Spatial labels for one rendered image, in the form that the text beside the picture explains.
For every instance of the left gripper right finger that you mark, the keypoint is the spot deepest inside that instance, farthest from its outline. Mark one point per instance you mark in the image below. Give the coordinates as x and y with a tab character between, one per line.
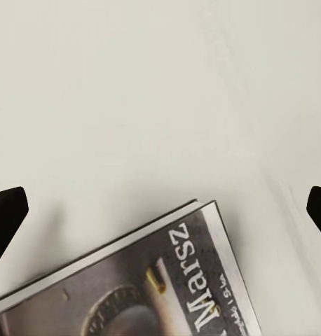
314	205

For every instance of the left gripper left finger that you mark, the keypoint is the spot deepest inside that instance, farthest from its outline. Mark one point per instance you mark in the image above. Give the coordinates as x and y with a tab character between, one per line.
13	210

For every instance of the bed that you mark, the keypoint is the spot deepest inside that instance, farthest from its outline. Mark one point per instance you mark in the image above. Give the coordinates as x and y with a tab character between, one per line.
114	112

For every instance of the hardback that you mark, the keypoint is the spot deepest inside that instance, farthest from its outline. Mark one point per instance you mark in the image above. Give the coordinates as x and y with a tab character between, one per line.
176	275

